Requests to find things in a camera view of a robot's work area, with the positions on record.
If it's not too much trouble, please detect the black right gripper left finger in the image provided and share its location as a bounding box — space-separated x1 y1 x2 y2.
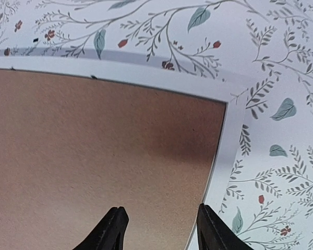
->
73 206 129 250

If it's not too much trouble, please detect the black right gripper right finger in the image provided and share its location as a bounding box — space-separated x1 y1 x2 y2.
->
197 203 252 250

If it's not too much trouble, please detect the brown cardboard backing board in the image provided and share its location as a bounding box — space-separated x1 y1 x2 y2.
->
0 68 227 250

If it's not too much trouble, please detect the white picture frame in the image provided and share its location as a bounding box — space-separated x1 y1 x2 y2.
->
0 56 250 250

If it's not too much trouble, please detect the floral patterned table cover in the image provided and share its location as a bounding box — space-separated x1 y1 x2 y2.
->
0 1 313 249

